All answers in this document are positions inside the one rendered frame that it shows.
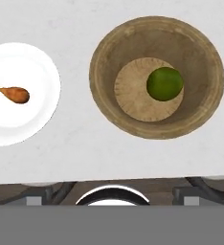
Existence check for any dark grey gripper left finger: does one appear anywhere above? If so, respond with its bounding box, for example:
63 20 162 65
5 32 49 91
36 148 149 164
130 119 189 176
0 187 54 207

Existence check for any green lime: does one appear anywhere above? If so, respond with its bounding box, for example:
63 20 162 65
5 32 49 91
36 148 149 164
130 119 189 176
146 66 185 102

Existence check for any white round plate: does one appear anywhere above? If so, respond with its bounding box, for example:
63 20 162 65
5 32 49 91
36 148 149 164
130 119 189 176
0 42 62 147

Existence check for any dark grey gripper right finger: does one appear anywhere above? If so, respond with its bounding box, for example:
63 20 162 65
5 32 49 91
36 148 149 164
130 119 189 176
171 186 224 207

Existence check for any tan wooden deep plate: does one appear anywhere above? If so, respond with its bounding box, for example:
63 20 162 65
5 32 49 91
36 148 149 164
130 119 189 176
88 15 224 141

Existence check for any black and white round thing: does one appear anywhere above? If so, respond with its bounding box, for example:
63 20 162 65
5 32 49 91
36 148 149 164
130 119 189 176
75 185 151 207

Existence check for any brown chicken drumstick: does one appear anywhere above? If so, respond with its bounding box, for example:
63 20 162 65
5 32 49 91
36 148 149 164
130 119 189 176
0 82 31 105

